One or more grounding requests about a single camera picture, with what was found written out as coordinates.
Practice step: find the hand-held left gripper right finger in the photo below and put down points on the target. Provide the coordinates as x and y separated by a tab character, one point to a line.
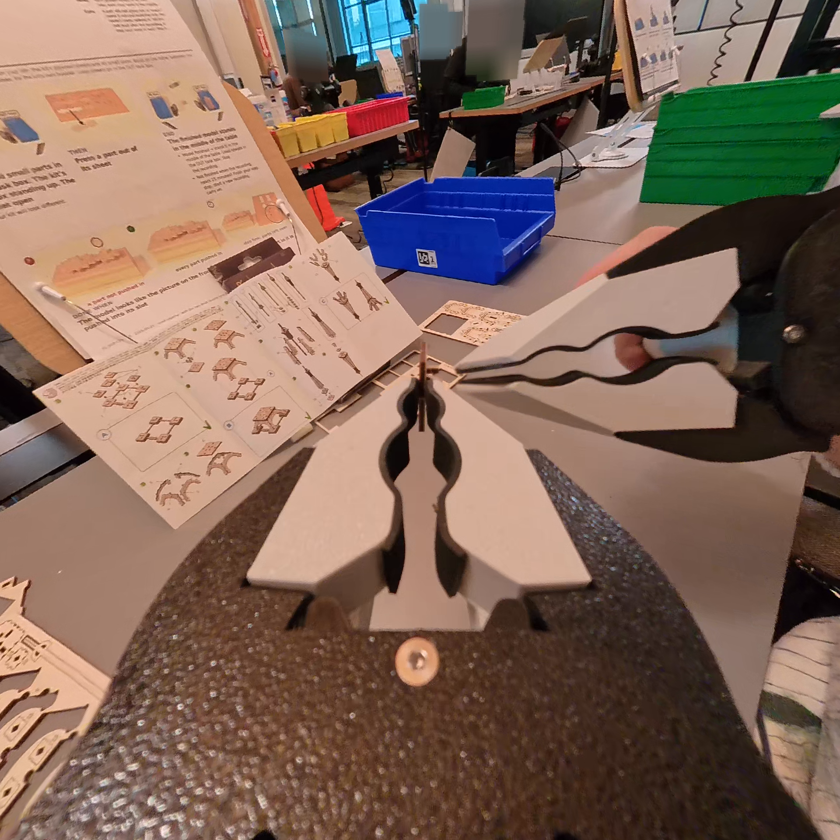
518	525

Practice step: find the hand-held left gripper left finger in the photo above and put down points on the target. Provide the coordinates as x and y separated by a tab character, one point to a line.
328	525

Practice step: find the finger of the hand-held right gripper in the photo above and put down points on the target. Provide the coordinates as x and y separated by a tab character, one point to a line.
643	295
656	400

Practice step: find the wooden square plate with pegs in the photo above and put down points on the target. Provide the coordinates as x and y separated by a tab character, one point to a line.
421	358

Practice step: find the grey desk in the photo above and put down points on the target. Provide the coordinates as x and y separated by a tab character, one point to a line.
689	525

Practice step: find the person's right hand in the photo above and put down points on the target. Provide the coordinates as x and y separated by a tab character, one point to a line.
630	246

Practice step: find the wooden laser-cut parts sheet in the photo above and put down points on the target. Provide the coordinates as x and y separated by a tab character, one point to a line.
26	656
492	321

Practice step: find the green plastic bin stack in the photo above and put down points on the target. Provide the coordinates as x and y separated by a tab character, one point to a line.
735	144

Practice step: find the blue plastic bin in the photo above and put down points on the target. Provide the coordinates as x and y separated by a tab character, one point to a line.
459	243

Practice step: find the folded assembly instruction booklet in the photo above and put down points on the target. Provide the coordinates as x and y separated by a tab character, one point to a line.
164	420

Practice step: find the small poster board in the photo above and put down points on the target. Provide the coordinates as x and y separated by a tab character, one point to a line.
649	46

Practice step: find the small green bin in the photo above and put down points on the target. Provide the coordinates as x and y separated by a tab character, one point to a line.
484	98

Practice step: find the dark packaging card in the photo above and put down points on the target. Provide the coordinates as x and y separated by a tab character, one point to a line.
253	262

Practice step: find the orange traffic cone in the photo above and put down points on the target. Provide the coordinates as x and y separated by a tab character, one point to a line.
325	210

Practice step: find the white push pin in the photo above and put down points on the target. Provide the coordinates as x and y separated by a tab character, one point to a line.
283	208
50	291

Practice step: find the person's striped shirt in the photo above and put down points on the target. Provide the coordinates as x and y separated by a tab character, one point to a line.
807	722

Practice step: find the wooden poster backing board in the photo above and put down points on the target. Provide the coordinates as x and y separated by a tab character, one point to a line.
33	328

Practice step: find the row of yellow bins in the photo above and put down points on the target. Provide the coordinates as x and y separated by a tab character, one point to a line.
312	134

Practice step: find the large instruction poster sheet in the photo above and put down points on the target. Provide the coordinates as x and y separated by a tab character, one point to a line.
98	164

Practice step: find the wooden empty frame piece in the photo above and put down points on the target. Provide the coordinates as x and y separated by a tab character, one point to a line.
387	377

